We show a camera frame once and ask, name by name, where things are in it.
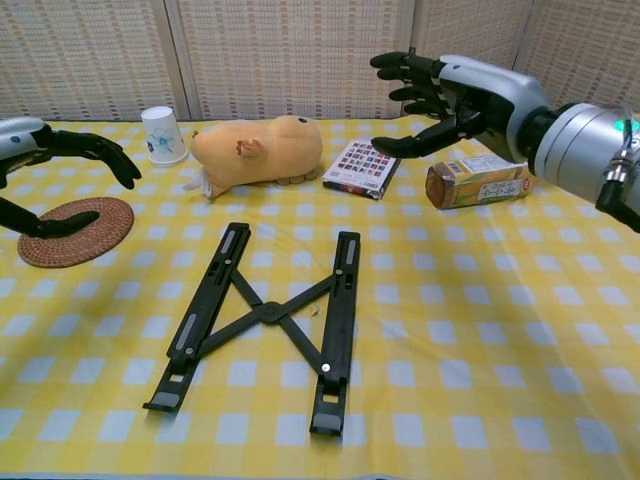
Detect yellow white checked tablecloth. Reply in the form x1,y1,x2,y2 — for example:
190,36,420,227
0,113,640,480

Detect orange plush animal toy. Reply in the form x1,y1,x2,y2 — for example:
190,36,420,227
182,114,324,201

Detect right arm cable with connector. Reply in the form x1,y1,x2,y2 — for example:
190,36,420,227
595,102,640,211

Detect card box with colourful squares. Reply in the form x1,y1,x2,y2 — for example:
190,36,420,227
321,140,405,201

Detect round brown woven coaster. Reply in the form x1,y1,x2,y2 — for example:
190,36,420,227
16,196,136,269

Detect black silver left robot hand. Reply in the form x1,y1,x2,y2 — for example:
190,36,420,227
0,117,143,240

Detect white paper cup blue flower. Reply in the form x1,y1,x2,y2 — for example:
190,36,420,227
140,106,190,167

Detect woven folding screen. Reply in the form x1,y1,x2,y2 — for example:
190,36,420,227
0,0,640,126

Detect yellow label tea bottle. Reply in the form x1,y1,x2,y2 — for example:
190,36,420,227
425,154,539,211

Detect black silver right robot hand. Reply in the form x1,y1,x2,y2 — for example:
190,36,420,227
369,51,555,164

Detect black folding laptop stand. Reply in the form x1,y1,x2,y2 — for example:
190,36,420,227
142,222,362,436

